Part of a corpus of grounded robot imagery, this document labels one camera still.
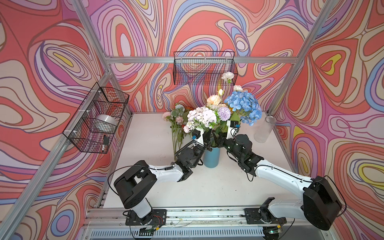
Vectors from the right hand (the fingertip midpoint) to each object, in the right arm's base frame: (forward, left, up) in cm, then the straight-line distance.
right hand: (214, 133), depth 79 cm
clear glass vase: (+11, -35, -14) cm, 40 cm away
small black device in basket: (-5, +55, +3) cm, 55 cm away
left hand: (-2, +2, +7) cm, 7 cm away
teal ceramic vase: (-9, +1, -11) cm, 15 cm away
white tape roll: (0, +53, +11) cm, 54 cm away
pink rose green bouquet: (+26, +22, -15) cm, 37 cm away
